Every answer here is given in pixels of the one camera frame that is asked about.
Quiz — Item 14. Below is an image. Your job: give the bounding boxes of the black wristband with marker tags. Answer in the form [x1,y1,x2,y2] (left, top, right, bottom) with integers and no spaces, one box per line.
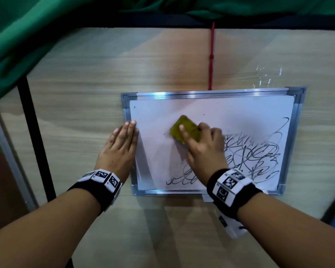
[206,168,264,221]
[68,168,123,216]

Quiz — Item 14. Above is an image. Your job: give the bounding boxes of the yellow board eraser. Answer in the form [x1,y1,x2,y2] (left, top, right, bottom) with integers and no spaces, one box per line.
[169,114,202,145]

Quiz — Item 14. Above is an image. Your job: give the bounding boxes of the person's right hand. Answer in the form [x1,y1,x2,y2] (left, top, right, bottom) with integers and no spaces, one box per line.
[179,122,229,186]

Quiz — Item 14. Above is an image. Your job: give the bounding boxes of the aluminium framed whiteboard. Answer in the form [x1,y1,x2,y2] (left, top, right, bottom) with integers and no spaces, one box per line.
[121,86,307,196]

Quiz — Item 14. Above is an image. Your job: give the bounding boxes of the green cloth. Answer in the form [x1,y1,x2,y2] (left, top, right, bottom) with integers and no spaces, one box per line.
[0,0,335,103]

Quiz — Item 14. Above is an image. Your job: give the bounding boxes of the black metal bar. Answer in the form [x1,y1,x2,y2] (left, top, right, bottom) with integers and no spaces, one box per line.
[17,76,57,203]

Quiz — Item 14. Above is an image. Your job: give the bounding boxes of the person's left forearm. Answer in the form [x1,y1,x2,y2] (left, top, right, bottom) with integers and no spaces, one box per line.
[0,189,102,268]

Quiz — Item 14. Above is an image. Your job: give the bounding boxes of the aluminium rail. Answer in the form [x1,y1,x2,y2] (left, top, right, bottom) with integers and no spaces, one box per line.
[0,102,38,213]

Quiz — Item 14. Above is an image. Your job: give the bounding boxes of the person's right forearm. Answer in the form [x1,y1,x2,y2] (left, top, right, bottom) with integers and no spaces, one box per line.
[237,192,335,268]

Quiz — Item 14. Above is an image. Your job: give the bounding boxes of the red cord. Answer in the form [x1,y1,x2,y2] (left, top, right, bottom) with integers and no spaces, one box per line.
[208,21,216,91]

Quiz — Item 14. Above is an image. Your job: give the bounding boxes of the person's left hand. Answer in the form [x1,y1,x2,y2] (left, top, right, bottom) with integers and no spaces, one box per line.
[96,120,140,182]

